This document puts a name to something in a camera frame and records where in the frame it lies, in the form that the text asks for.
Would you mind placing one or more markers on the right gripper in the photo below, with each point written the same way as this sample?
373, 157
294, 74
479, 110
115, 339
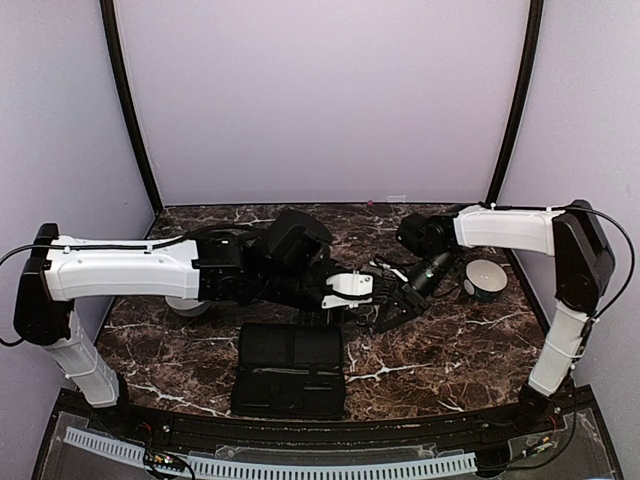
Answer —
418, 304

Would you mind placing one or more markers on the black zippered tool case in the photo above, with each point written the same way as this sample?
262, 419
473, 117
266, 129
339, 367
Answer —
289, 372

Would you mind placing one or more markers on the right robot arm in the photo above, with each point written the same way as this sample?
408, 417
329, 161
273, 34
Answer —
584, 263

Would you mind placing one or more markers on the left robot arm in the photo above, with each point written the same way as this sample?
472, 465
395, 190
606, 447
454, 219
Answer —
204, 264

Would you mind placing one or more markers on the teal white cup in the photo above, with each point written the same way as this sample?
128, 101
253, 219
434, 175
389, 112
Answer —
484, 280

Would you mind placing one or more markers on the white ceramic bowl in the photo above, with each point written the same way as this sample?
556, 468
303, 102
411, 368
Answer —
187, 307

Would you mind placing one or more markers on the black front rail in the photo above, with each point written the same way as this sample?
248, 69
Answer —
188, 432

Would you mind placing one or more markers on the white slotted cable duct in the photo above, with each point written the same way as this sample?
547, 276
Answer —
239, 463

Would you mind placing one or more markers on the left black frame post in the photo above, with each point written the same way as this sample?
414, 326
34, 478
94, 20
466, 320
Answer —
128, 110

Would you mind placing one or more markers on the black frame post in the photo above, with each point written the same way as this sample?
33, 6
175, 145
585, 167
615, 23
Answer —
520, 95
128, 110

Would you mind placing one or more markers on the right black frame post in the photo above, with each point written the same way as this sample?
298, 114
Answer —
520, 95

